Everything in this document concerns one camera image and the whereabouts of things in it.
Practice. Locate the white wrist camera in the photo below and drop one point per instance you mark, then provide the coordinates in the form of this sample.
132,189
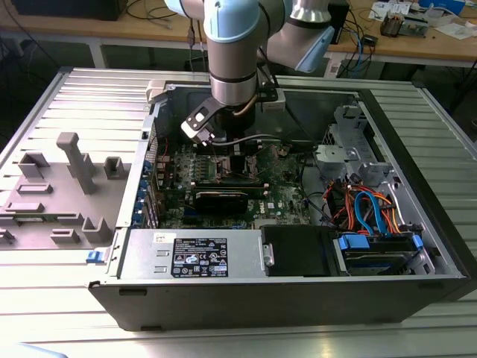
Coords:
190,130

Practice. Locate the blue plastic latch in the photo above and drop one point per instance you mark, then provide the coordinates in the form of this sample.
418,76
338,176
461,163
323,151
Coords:
93,256

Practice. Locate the small grey wrist camera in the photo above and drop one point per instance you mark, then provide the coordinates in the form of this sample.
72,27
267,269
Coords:
274,104

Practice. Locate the green motherboard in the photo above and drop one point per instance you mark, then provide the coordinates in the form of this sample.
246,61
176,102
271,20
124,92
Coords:
283,186

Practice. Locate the black drive bay box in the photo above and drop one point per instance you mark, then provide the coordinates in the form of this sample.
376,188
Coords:
298,250

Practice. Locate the small black device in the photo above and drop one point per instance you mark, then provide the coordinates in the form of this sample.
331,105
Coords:
370,40

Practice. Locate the grey circuit board device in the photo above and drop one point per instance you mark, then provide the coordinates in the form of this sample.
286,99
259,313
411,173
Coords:
413,22

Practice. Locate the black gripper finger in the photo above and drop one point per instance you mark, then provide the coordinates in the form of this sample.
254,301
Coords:
237,160

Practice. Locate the CPU socket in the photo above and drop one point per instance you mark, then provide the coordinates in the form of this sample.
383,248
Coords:
223,169

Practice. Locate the wooden desk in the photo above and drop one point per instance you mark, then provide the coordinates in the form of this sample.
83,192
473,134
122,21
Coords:
112,30

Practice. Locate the white paper sheets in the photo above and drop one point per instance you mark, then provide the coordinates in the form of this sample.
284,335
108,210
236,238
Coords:
456,30

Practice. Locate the silver drive cage bracket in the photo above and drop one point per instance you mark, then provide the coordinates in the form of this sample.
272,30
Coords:
329,154

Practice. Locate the white printed papers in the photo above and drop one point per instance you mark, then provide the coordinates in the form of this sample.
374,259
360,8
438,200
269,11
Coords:
387,7

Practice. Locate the black PC case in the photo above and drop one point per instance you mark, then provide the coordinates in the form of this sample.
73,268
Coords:
261,306

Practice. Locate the hard disk blue carrier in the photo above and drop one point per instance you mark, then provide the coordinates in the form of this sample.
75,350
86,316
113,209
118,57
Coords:
372,257

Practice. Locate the silver power supply unit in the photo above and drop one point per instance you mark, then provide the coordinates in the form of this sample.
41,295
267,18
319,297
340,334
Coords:
242,253

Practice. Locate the finned heatsink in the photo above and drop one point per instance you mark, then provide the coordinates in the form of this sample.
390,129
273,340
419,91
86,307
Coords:
391,26

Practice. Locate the blue card retainer clips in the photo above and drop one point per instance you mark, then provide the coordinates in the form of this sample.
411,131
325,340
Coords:
139,194

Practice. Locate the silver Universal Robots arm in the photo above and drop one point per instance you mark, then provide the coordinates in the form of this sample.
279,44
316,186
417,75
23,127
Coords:
231,56

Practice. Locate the black rectangular box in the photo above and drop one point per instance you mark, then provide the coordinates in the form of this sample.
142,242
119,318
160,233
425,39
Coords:
340,22

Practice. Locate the black graphics card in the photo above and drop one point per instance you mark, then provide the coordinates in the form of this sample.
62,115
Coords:
220,203

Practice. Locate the grey parts rack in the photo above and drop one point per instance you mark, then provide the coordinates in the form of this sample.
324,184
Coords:
48,220

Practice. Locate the black RAM slot white clips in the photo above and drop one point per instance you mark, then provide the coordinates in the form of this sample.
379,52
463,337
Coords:
265,183
265,192

